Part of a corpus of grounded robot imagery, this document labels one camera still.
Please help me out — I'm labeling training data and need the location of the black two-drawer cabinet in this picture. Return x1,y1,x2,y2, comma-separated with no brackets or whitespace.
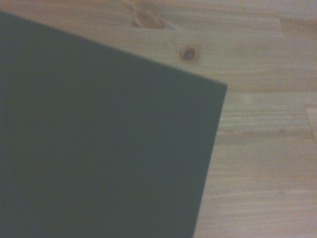
0,9,228,238

